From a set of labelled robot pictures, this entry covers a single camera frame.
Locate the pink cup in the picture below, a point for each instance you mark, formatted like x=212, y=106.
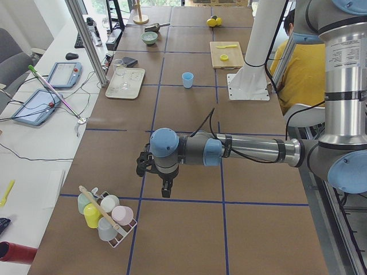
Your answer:
x=123, y=215

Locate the light blue plastic cup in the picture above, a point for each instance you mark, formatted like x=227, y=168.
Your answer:
x=187, y=79

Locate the black keyboard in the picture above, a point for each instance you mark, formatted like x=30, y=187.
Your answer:
x=79, y=42

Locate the yellow lemon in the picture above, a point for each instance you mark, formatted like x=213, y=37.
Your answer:
x=218, y=21
x=211, y=22

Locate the white chair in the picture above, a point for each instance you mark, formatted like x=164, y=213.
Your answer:
x=301, y=115

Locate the wooden cutting board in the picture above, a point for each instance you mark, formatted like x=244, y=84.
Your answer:
x=235, y=55

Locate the metal rod green tip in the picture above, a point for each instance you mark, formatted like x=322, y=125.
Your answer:
x=81, y=120

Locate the teach pendant near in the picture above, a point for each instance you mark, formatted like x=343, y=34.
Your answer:
x=37, y=108

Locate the black computer mouse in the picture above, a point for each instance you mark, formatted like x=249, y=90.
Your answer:
x=71, y=56

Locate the wooden rack handle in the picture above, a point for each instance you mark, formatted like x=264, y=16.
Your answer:
x=105, y=215

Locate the grey blue cup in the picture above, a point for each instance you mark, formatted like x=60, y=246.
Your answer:
x=105, y=230

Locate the wooden cup stand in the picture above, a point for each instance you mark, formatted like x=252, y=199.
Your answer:
x=140, y=18

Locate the grey office chair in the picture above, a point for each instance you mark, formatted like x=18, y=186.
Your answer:
x=14, y=63

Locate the teach pendant far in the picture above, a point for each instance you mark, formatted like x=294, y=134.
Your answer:
x=64, y=75

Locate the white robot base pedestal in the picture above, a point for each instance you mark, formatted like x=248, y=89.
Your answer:
x=250, y=82

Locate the mint green cup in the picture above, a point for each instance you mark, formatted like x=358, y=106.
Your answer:
x=82, y=201

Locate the clear wine glass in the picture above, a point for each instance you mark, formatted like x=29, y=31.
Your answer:
x=120, y=70

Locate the yellow cup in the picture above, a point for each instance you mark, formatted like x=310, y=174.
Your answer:
x=91, y=215

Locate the person in yellow shirt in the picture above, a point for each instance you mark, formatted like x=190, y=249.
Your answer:
x=303, y=81

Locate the cream bear tray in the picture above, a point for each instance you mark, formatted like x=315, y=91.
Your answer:
x=134, y=77

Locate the half lemon slice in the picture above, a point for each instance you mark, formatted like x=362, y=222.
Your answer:
x=224, y=57

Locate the white wire cup rack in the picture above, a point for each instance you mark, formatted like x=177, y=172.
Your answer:
x=123, y=230

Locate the steel ice scoop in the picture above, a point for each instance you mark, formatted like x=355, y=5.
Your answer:
x=155, y=27

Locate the aluminium frame post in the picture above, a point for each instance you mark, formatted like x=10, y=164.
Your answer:
x=76, y=14

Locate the green bowl of ice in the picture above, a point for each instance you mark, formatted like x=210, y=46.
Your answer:
x=149, y=38

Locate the teach pendant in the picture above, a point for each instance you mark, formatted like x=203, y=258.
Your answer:
x=37, y=108
x=64, y=75

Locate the dark grey folded cloth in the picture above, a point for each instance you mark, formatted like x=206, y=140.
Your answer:
x=129, y=62

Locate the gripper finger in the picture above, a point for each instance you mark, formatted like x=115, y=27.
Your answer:
x=166, y=188

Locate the white cup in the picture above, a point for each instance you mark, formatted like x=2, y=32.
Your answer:
x=109, y=202

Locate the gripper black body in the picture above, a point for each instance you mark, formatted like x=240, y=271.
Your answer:
x=167, y=180

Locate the red cylinder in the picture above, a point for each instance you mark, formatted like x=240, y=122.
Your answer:
x=12, y=252

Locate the yellow plastic knife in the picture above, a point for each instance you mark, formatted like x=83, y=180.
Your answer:
x=226, y=46

